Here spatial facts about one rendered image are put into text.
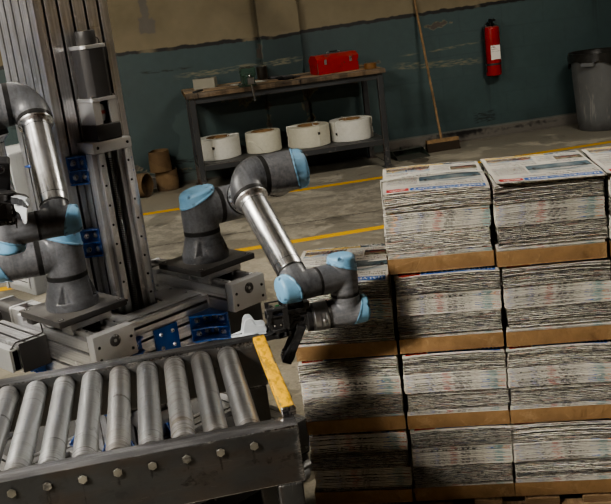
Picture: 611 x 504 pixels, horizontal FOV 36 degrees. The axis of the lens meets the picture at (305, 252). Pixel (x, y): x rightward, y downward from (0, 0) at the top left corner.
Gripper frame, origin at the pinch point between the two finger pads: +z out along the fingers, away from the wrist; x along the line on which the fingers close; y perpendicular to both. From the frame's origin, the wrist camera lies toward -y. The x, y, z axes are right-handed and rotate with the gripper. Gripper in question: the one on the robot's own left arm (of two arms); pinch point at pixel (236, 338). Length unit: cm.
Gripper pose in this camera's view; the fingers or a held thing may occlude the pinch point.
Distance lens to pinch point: 240.9
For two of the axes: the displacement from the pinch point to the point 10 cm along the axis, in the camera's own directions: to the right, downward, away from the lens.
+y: -1.2, -9.6, -2.6
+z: -9.8, 1.6, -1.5
